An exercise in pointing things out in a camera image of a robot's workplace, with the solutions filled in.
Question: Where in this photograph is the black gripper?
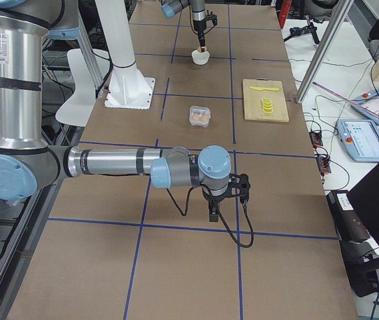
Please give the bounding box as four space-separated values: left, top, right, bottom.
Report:
202 173 250 222
192 11 218 49

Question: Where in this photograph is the clear plastic egg box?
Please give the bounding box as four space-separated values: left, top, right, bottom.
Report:
189 105 211 127

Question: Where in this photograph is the white bowl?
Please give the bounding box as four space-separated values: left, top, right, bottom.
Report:
191 49 210 65

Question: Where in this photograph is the wooden cutting board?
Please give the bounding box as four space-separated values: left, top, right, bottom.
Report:
242 79 289 123

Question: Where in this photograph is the yellow plastic knife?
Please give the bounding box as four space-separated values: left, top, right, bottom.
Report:
249 86 280 92

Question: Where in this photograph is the red cylinder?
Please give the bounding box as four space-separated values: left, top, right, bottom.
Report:
278 0 292 29

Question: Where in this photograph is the teach pendant tablet near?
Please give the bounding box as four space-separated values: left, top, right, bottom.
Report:
336 119 379 163

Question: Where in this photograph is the teach pendant tablet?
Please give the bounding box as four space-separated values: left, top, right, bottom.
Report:
336 119 379 163
349 90 379 126

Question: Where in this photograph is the teach pendant tablet far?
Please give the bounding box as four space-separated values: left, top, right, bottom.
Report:
349 90 379 126

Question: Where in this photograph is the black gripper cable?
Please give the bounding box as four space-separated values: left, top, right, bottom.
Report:
165 186 255 248

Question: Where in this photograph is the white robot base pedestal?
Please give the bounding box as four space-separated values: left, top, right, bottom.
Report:
95 0 155 109

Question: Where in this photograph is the aluminium frame post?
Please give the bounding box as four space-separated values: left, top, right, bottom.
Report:
295 0 354 103

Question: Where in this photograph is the grabber stick with green handle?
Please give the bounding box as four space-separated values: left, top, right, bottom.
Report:
312 81 379 134

